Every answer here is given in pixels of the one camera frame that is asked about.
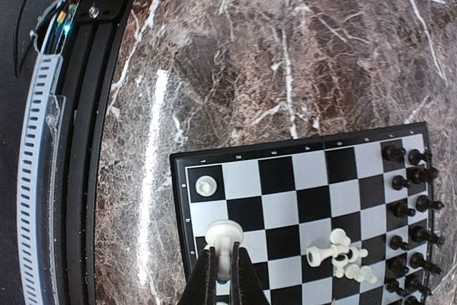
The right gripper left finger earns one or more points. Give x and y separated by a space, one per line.
201 286

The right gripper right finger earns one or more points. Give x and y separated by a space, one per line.
245 288

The white corner rook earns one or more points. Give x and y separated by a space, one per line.
206 186

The black grey chessboard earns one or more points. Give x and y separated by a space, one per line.
376 185

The white chess piece pile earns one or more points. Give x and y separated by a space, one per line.
343 258

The white slotted cable duct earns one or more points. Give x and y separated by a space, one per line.
36 178

